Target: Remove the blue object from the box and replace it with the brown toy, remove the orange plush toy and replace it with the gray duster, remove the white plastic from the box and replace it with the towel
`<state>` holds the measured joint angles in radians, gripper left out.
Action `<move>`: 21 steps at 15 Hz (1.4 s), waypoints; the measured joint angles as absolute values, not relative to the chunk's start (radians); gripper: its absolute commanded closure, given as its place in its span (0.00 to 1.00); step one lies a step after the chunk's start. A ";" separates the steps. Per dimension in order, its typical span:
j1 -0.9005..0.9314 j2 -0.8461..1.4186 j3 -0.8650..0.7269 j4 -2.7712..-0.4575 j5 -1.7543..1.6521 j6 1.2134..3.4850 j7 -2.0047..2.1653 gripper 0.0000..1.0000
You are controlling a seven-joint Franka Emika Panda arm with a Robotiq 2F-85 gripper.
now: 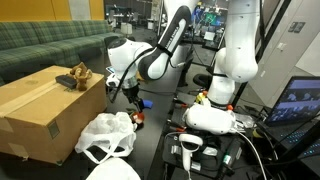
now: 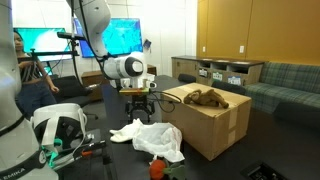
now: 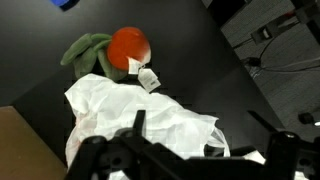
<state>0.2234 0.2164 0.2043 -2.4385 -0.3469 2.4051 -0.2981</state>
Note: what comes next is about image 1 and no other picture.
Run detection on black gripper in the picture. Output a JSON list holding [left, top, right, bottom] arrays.
[[120, 84, 147, 116]]

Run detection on blue sponge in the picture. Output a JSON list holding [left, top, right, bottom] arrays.
[[142, 99, 154, 110]]

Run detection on red plush tomato toy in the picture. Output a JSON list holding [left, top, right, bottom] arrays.
[[125, 107, 147, 132]]

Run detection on white plastic bag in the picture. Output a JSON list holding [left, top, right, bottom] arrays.
[[74, 112, 138, 165]]

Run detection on brown plush animal toy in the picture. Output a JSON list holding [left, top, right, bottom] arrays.
[[68, 61, 94, 92]]

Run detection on white cloth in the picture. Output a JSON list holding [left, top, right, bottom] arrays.
[[85, 157, 142, 180]]

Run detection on cardboard box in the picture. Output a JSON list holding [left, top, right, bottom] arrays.
[[0, 65, 109, 166]]

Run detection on yellow emergency stop button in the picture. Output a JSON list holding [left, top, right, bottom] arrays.
[[195, 91, 210, 106]]

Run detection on white VR controller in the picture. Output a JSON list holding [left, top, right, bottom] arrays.
[[178, 133, 204, 173]]

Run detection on white VR headset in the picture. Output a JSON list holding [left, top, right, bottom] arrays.
[[182, 103, 238, 136]]

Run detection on black perforated mounting board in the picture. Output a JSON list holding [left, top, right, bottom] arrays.
[[162, 131, 249, 179]]

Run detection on green plaid couch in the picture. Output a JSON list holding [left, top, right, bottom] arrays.
[[0, 20, 127, 84]]

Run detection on open black laptop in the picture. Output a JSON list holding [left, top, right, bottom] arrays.
[[265, 75, 320, 162]]

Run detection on black table cable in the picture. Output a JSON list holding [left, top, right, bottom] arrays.
[[139, 87, 177, 98]]

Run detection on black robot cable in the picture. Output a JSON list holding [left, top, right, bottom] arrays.
[[108, 46, 158, 104]]

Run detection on orange handled black clamp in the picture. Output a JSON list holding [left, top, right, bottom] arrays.
[[167, 119, 188, 133], [173, 98, 190, 110]]

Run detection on white cable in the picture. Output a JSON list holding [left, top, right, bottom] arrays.
[[233, 129, 270, 180]]

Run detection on white wall light switch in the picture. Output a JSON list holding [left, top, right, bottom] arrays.
[[276, 41, 288, 52]]

